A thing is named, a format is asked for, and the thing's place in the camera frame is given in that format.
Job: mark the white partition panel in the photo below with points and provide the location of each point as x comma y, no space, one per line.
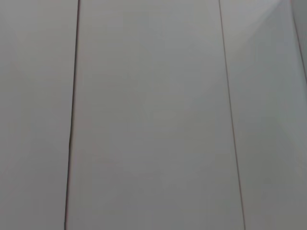
302,28
153,115
33,115
266,134

